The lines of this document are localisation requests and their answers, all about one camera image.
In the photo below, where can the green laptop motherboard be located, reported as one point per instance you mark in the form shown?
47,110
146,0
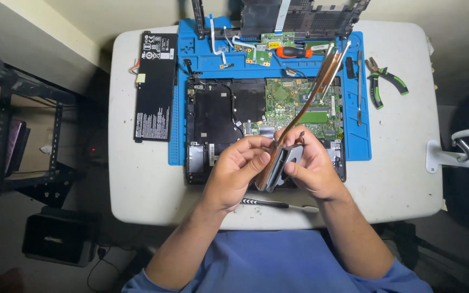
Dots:
283,97

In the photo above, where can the metal spudger tool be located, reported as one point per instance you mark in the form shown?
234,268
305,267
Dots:
359,89

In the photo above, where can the green memory module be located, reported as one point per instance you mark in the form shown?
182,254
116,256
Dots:
320,47

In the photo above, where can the black laptop cover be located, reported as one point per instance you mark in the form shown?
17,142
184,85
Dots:
320,20

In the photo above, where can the person's left hand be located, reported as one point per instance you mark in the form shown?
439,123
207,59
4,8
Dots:
226,179

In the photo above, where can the small black plastic part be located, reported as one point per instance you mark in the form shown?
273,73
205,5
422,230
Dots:
349,67

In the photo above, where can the person's blue shirt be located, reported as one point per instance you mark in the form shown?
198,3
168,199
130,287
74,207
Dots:
275,264

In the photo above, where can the green and black pliers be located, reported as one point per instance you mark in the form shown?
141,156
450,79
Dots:
397,83

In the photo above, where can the blue repair mat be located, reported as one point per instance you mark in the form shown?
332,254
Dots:
356,134

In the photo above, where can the small green circuit board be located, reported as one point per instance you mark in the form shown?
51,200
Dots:
259,57

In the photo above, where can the black box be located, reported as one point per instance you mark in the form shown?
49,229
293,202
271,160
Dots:
59,238

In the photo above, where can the black metal rack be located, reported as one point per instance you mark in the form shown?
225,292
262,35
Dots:
2,122

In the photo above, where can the white lamp clamp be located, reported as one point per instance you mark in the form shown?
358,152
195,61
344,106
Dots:
442,156

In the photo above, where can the black laptop base chassis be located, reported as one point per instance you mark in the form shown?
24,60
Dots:
214,110

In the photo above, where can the green circuit board yellow label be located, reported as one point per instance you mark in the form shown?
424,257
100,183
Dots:
277,40

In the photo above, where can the person's right hand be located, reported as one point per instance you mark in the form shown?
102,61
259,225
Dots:
316,171

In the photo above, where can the black hinge bracket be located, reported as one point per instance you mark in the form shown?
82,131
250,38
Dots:
189,67

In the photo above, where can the copper heat pipe with fan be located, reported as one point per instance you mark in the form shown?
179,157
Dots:
282,160

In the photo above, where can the black laptop battery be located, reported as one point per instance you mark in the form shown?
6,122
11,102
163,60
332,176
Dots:
155,93

